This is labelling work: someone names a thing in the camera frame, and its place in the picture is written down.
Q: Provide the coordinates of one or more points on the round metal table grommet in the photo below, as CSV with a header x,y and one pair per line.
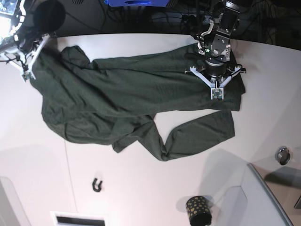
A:
x,y
283,155

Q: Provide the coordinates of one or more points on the small black plastic clip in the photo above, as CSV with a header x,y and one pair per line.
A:
x,y
97,185

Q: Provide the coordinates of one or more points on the black round stool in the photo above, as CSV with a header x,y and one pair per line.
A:
x,y
49,16

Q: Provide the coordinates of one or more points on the white rectangular table slot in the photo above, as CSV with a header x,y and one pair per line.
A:
x,y
78,219

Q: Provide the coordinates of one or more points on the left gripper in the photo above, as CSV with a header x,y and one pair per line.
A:
x,y
216,75

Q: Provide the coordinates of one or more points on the blue plastic box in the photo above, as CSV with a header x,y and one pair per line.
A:
x,y
133,3

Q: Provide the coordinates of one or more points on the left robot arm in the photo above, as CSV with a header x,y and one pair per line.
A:
x,y
214,47

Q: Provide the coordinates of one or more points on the black cup with gold dots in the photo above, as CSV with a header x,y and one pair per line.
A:
x,y
198,211

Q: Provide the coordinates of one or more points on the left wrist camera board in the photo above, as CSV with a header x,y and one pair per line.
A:
x,y
217,93

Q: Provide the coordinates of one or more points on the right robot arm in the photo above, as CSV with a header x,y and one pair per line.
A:
x,y
12,20

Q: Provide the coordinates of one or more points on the dark green t-shirt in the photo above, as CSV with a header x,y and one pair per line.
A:
x,y
150,99

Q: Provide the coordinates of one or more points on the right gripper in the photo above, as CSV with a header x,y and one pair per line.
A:
x,y
22,52

